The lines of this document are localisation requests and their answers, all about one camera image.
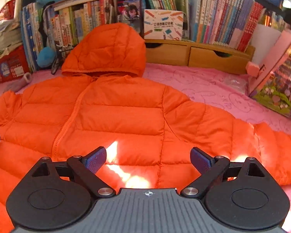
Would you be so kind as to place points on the row of small leaning books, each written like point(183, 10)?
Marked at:
point(275, 19)

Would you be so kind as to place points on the black model bicycle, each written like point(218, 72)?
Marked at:
point(58, 60)

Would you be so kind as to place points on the wooden drawer organizer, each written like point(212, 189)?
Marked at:
point(208, 57)

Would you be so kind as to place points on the pink plastic toy case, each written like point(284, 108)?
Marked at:
point(278, 77)

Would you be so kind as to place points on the blue plush ball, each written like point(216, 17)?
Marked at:
point(46, 57)

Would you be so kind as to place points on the row of tall books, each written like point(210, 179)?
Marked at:
point(82, 21)

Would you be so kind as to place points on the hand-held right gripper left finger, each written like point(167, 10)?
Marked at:
point(97, 160)

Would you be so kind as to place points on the pink bunny-print blanket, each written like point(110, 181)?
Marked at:
point(196, 85)

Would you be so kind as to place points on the row of thin colourful books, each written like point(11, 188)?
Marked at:
point(220, 17)

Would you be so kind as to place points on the stack of papers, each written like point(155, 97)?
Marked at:
point(3, 41)

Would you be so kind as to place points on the white printed cardboard box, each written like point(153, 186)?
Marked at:
point(163, 25)

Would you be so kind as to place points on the grey knit glove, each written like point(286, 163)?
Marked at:
point(20, 82)

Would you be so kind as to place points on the red plastic crate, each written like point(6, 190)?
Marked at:
point(9, 68)

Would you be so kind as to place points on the clear plastic bag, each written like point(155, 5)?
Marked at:
point(236, 83)

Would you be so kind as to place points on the orange puffer jacket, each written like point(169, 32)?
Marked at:
point(126, 111)

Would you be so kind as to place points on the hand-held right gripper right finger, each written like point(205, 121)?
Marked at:
point(200, 161)

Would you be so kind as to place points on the red mesh basket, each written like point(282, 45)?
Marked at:
point(8, 8)

